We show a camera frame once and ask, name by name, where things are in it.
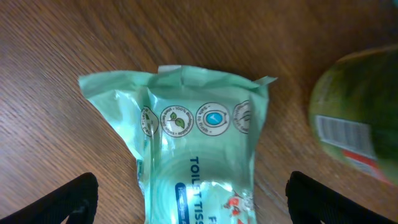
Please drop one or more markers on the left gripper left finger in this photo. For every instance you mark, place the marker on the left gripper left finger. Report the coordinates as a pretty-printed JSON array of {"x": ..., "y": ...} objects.
[{"x": 75, "y": 202}]

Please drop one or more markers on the mint green tissue pack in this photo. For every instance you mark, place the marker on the mint green tissue pack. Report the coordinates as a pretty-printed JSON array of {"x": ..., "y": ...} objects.
[{"x": 193, "y": 132}]

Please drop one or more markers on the green lid jar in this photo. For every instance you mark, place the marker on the green lid jar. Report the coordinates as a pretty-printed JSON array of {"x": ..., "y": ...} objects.
[{"x": 353, "y": 112}]

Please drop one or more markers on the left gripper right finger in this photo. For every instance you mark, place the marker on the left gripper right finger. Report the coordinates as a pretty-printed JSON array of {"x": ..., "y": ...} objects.
[{"x": 310, "y": 202}]

